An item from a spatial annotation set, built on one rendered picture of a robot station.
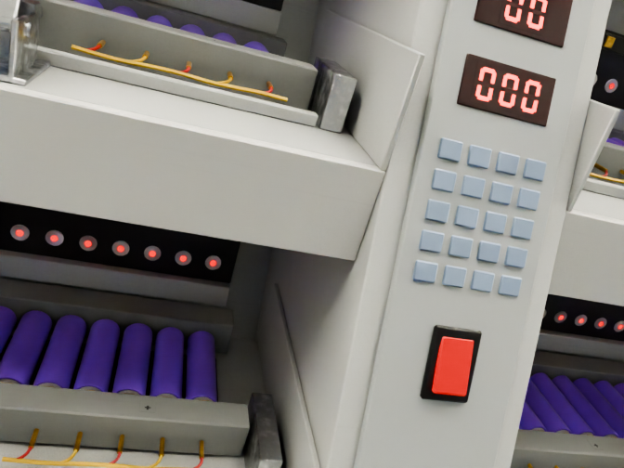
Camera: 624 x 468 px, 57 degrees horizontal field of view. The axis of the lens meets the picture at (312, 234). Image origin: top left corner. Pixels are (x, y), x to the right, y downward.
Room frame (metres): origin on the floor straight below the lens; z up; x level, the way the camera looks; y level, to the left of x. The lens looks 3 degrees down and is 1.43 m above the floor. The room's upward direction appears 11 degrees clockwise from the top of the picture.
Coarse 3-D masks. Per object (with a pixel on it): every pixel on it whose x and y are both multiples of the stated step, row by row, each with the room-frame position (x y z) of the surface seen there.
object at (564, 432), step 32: (544, 320) 0.47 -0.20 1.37; (576, 320) 0.48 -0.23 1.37; (608, 320) 0.48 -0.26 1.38; (544, 352) 0.47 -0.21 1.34; (576, 352) 0.48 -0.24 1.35; (608, 352) 0.49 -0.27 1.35; (544, 384) 0.44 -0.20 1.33; (576, 384) 0.46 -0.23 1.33; (608, 384) 0.46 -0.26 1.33; (544, 416) 0.40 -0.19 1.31; (576, 416) 0.41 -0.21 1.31; (608, 416) 0.42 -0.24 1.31; (544, 448) 0.35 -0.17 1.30; (576, 448) 0.36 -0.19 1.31; (608, 448) 0.37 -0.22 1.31
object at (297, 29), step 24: (144, 0) 0.41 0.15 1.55; (288, 0) 0.43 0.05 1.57; (312, 0) 0.44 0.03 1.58; (288, 24) 0.43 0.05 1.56; (312, 24) 0.44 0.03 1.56; (288, 48) 0.44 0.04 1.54; (240, 264) 0.43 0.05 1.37; (264, 264) 0.44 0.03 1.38; (240, 288) 0.43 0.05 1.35; (264, 288) 0.44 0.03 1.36; (240, 312) 0.44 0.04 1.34; (240, 336) 0.44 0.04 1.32
